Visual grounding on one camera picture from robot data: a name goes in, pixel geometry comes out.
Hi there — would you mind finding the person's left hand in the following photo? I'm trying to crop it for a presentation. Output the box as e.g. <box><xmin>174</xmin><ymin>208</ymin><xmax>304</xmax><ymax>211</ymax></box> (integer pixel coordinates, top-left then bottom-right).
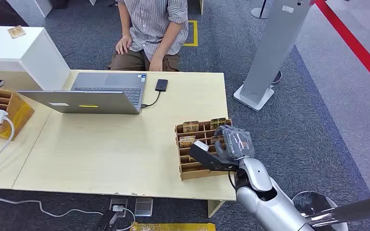
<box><xmin>148</xmin><ymin>54</ymin><xmax>165</xmax><ymax>72</ymax></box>

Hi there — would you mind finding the person's right hand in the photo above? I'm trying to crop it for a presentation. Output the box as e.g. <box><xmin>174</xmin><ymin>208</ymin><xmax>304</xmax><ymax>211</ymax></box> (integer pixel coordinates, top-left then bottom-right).
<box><xmin>115</xmin><ymin>34</ymin><xmax>133</xmax><ymax>55</ymax></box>

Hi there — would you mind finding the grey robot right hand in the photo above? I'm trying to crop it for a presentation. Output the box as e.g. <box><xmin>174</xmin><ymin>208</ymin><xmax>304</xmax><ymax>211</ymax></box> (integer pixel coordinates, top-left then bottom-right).
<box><xmin>211</xmin><ymin>125</ymin><xmax>255</xmax><ymax>162</ymax></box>

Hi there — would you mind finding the gold brown card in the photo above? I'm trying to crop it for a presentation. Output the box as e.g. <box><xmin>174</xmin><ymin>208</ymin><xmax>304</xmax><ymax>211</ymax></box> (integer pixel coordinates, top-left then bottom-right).
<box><xmin>210</xmin><ymin>117</ymin><xmax>227</xmax><ymax>130</ymax></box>
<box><xmin>183</xmin><ymin>120</ymin><xmax>200</xmax><ymax>133</ymax></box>
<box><xmin>7</xmin><ymin>25</ymin><xmax>26</xmax><ymax>39</ymax></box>
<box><xmin>179</xmin><ymin>136</ymin><xmax>197</xmax><ymax>148</ymax></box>

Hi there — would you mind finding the person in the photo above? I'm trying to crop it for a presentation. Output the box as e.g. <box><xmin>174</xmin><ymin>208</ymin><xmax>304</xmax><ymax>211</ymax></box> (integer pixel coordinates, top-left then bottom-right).
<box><xmin>108</xmin><ymin>0</ymin><xmax>190</xmax><ymax>72</ymax></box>

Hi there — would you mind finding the wooden card rack with cards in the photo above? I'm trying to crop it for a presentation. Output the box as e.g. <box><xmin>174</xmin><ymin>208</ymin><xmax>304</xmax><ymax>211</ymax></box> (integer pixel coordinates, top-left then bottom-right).
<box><xmin>174</xmin><ymin>118</ymin><xmax>237</xmax><ymax>181</ymax></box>

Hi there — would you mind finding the wooden card rack with yellow side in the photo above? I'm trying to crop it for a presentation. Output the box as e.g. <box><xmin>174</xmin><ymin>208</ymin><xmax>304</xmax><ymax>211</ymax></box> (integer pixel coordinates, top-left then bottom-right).
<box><xmin>0</xmin><ymin>87</ymin><xmax>35</xmax><ymax>141</ymax></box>

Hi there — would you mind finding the black external drive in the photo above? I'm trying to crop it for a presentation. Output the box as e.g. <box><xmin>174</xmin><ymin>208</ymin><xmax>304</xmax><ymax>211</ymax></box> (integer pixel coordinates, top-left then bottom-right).
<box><xmin>154</xmin><ymin>78</ymin><xmax>169</xmax><ymax>93</ymax></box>

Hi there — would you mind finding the wooden table leg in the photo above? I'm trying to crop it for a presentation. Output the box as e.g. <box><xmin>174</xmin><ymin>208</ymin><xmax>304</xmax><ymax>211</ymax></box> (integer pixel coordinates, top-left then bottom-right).
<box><xmin>207</xmin><ymin>200</ymin><xmax>226</xmax><ymax>218</ymax></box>

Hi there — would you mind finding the grey laptop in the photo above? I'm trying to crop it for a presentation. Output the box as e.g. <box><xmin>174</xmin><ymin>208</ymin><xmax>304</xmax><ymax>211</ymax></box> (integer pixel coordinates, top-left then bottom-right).
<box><xmin>17</xmin><ymin>72</ymin><xmax>147</xmax><ymax>115</ymax></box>

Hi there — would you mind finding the white counter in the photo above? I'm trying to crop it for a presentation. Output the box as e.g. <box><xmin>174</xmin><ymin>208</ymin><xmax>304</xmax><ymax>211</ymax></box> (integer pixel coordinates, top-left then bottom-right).
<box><xmin>5</xmin><ymin>0</ymin><xmax>54</xmax><ymax>27</ymax></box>

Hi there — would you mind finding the grey kiosk stand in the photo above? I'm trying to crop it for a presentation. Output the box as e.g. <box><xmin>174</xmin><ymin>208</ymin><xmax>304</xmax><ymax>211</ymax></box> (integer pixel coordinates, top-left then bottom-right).
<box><xmin>233</xmin><ymin>0</ymin><xmax>314</xmax><ymax>113</ymax></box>

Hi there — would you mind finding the white cabinet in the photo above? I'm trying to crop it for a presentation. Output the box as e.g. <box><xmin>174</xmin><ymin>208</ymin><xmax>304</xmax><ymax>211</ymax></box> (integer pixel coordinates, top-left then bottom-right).
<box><xmin>0</xmin><ymin>26</ymin><xmax>72</xmax><ymax>92</ymax></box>

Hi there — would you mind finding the yellow box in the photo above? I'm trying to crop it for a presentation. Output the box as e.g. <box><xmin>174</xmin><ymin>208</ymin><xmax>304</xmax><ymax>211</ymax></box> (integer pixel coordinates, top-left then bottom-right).
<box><xmin>130</xmin><ymin>222</ymin><xmax>217</xmax><ymax>231</ymax></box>

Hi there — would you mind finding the grey floor plate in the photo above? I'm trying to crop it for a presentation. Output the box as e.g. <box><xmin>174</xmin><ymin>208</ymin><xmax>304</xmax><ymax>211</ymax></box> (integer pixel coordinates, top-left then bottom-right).
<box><xmin>134</xmin><ymin>197</ymin><xmax>154</xmax><ymax>218</ymax></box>

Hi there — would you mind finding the round stanchion base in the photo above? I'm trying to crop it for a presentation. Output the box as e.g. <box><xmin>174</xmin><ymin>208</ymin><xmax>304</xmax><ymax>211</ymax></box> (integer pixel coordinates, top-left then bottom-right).
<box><xmin>251</xmin><ymin>0</ymin><xmax>271</xmax><ymax>20</ymax></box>

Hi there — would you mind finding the chrome stanchion with dark pole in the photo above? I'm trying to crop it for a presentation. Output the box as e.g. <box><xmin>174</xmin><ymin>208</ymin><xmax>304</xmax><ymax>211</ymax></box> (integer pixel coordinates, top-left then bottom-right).
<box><xmin>291</xmin><ymin>191</ymin><xmax>370</xmax><ymax>231</ymax></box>

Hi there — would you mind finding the floor socket box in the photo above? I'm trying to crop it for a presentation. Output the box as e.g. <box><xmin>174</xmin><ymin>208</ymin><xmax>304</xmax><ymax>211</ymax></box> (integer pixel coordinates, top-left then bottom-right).
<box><xmin>109</xmin><ymin>197</ymin><xmax>129</xmax><ymax>213</ymax></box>

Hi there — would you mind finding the red barrier belt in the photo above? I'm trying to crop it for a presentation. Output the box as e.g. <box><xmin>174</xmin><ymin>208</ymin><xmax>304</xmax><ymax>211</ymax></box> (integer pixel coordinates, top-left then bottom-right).
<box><xmin>313</xmin><ymin>0</ymin><xmax>370</xmax><ymax>96</ymax></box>

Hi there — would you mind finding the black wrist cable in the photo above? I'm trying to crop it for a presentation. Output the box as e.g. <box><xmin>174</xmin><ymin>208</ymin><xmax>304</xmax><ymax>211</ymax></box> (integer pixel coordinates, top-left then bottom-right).
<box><xmin>227</xmin><ymin>171</ymin><xmax>238</xmax><ymax>189</ymax></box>

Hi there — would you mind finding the black drive cable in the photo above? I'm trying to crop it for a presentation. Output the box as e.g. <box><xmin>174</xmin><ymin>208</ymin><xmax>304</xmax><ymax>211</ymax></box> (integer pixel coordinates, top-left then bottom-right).
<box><xmin>141</xmin><ymin>91</ymin><xmax>162</xmax><ymax>108</ymax></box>

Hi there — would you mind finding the white power cable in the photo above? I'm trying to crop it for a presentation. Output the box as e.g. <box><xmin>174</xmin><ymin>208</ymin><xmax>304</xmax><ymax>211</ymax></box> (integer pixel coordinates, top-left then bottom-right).
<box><xmin>0</xmin><ymin>117</ymin><xmax>136</xmax><ymax>231</ymax></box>

